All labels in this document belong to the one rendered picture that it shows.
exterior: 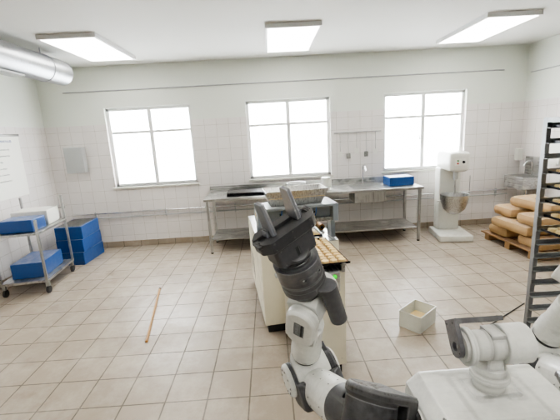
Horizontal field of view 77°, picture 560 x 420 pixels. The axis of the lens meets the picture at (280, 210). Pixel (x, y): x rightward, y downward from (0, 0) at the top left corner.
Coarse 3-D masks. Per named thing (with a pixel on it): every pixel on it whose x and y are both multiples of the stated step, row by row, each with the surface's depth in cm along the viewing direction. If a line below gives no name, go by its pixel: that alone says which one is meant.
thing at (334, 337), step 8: (344, 272) 253; (344, 280) 254; (344, 288) 255; (344, 296) 256; (344, 304) 258; (328, 320) 258; (328, 328) 259; (336, 328) 260; (344, 328) 262; (328, 336) 261; (336, 336) 262; (344, 336) 263; (328, 344) 262; (336, 344) 263; (344, 344) 265; (336, 352) 265; (344, 352) 266; (344, 360) 267
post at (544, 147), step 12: (540, 156) 217; (540, 168) 217; (540, 180) 218; (540, 192) 219; (540, 204) 220; (528, 276) 233; (528, 288) 234; (528, 300) 234; (528, 312) 236; (528, 324) 238
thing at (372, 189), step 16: (224, 192) 593; (336, 192) 544; (352, 192) 545; (368, 192) 559; (384, 192) 560; (208, 208) 545; (208, 224) 551; (336, 224) 605; (352, 224) 599; (368, 224) 593; (384, 224) 588; (400, 224) 583
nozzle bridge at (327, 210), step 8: (328, 200) 328; (272, 208) 306; (280, 208) 306; (312, 208) 320; (320, 208) 321; (328, 208) 323; (336, 208) 315; (256, 216) 320; (272, 216) 315; (320, 216) 323; (328, 216) 323; (336, 216) 316; (328, 224) 335; (328, 232) 338
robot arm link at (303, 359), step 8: (296, 344) 80; (320, 344) 81; (296, 352) 81; (304, 352) 80; (312, 352) 80; (320, 352) 83; (328, 352) 87; (296, 360) 84; (304, 360) 82; (312, 360) 82; (320, 360) 85; (328, 360) 85; (296, 368) 84; (304, 368) 84; (312, 368) 84; (328, 368) 85; (304, 376) 83
